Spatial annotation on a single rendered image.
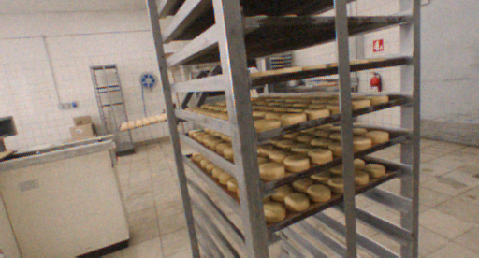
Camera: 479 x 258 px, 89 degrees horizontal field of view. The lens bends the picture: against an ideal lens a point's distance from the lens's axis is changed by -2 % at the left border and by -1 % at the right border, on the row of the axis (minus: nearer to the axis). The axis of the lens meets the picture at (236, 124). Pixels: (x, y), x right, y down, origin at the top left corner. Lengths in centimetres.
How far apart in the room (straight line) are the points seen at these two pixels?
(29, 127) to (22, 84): 86
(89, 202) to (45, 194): 28
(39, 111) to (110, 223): 442
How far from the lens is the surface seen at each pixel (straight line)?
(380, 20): 62
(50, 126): 636
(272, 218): 52
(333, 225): 101
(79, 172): 214
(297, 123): 45
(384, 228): 86
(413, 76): 69
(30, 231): 234
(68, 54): 625
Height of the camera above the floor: 123
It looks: 10 degrees down
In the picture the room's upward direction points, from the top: 7 degrees counter-clockwise
